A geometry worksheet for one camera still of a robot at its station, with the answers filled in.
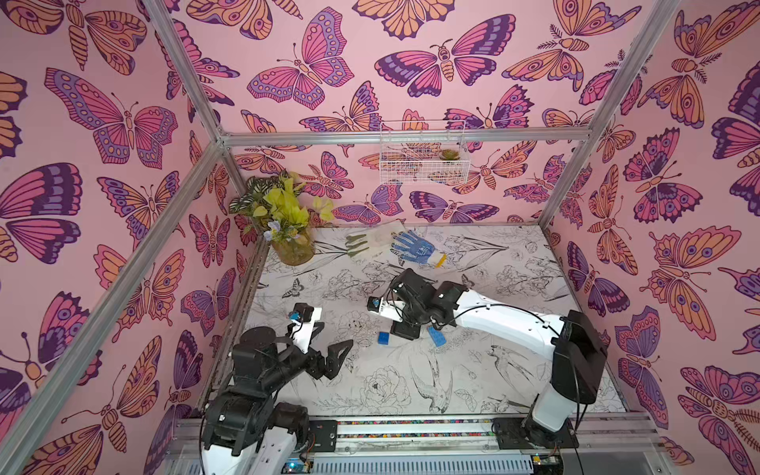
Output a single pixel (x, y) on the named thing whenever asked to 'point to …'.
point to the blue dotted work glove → (413, 247)
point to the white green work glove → (352, 242)
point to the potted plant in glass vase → (283, 207)
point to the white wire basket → (424, 152)
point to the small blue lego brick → (383, 337)
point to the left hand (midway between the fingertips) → (337, 331)
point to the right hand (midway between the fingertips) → (396, 315)
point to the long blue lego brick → (437, 336)
